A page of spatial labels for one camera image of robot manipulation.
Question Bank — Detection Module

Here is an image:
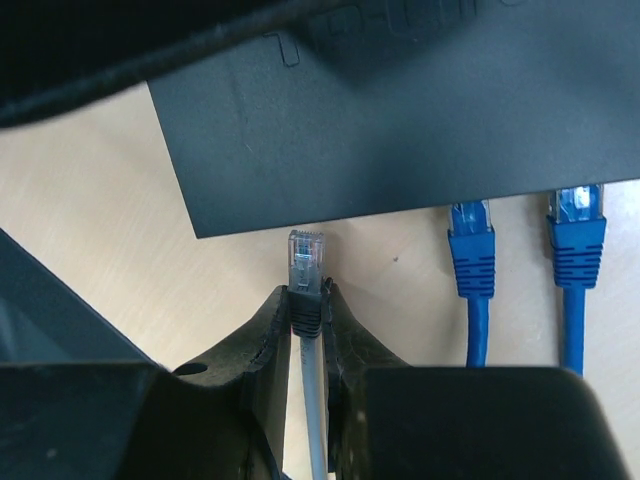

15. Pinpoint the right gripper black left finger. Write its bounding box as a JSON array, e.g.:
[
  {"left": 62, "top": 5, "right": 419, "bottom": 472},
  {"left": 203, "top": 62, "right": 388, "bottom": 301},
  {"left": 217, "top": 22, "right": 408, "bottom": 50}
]
[{"left": 116, "top": 286, "right": 291, "bottom": 479}]

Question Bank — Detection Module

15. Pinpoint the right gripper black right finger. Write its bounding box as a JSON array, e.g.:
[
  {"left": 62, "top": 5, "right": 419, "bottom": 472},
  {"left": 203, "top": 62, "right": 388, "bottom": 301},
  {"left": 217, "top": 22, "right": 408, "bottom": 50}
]
[{"left": 322, "top": 282, "right": 629, "bottom": 479}]

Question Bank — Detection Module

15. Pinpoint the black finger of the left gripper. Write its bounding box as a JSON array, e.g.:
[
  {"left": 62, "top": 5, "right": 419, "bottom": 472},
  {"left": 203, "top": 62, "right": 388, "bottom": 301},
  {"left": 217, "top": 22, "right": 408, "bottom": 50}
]
[{"left": 1, "top": 1, "right": 310, "bottom": 128}]

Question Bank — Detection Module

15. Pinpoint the grey ethernet cable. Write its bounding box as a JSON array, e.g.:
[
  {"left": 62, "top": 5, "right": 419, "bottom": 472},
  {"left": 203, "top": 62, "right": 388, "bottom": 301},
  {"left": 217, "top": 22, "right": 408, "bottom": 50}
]
[{"left": 286, "top": 228, "right": 332, "bottom": 480}]

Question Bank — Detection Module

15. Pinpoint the light blue ethernet cable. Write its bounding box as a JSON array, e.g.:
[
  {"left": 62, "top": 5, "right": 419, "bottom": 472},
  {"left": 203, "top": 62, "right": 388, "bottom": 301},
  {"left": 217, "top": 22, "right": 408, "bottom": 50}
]
[{"left": 445, "top": 199, "right": 498, "bottom": 368}]

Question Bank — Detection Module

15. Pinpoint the black network switch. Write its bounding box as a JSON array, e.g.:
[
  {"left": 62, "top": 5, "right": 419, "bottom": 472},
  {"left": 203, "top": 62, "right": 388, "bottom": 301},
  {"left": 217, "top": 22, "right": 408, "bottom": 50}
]
[{"left": 149, "top": 1, "right": 639, "bottom": 238}]

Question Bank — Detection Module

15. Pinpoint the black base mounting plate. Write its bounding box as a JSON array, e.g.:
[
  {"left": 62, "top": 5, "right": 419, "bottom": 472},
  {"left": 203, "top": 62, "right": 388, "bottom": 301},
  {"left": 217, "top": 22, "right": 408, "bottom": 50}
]
[{"left": 1, "top": 231, "right": 166, "bottom": 371}]

